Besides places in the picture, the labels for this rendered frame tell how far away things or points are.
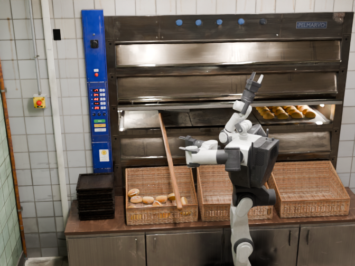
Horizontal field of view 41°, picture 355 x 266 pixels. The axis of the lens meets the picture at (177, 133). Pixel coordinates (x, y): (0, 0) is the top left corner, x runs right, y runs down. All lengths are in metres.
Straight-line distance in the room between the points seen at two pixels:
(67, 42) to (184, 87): 0.97
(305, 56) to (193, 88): 0.93
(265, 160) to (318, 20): 1.43
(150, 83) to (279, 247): 1.66
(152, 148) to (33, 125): 0.98
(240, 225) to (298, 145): 1.16
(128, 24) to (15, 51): 0.88
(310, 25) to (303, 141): 0.98
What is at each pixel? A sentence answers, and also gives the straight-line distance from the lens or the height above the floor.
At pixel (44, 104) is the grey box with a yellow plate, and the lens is 3.89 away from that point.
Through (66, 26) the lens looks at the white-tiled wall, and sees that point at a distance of 3.81.
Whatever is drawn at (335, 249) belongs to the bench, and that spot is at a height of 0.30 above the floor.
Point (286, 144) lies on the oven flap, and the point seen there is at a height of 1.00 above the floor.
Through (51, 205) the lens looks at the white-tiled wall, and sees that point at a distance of 4.32.
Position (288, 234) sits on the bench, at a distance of 3.95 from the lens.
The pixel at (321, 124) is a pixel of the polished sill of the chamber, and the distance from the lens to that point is 4.24.
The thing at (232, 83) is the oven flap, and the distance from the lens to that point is 3.93.
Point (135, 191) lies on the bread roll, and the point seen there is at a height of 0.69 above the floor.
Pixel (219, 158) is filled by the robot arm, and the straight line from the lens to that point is 2.95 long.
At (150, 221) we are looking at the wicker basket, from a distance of 3.79.
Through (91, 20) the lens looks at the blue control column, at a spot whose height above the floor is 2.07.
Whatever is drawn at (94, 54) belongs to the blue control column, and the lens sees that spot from 3.79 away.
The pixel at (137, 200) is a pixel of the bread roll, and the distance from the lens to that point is 4.04.
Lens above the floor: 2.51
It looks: 20 degrees down
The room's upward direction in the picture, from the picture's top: straight up
